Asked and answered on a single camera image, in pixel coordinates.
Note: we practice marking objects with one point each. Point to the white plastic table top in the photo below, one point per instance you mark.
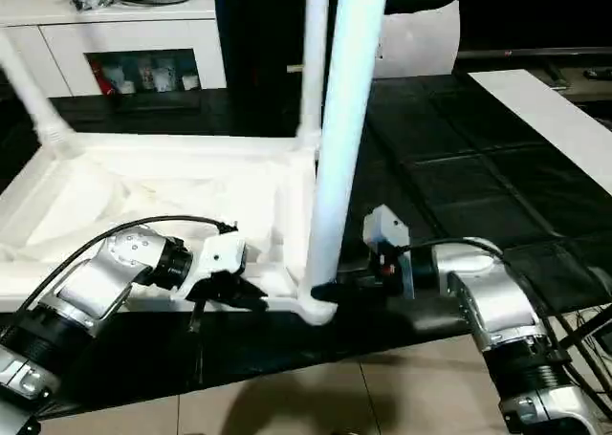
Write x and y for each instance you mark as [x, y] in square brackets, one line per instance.
[143, 196]

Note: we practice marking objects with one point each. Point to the white plastic table leg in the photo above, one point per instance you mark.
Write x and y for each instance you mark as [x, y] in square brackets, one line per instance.
[33, 91]
[344, 110]
[314, 62]

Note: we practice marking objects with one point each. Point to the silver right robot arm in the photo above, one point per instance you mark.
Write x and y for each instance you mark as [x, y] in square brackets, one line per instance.
[497, 311]

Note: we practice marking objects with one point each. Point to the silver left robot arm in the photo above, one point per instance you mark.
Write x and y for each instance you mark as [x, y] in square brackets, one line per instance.
[86, 301]

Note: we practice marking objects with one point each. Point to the black work mat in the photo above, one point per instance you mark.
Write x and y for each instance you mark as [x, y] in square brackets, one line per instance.
[478, 177]

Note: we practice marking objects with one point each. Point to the white flat board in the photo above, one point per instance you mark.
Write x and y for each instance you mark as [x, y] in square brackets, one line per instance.
[545, 119]

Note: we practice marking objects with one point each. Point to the small yellow label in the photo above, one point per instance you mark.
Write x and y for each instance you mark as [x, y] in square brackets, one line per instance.
[296, 68]

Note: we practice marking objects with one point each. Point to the white glass-door cabinet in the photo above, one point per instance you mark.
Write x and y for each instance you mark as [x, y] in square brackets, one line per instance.
[105, 43]

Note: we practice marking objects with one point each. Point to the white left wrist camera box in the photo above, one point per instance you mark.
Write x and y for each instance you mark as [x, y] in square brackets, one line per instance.
[215, 253]

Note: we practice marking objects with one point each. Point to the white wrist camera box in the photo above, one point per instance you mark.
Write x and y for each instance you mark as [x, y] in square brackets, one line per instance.
[215, 253]
[384, 229]

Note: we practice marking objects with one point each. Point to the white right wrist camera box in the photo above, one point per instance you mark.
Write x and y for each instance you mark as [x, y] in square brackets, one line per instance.
[384, 229]

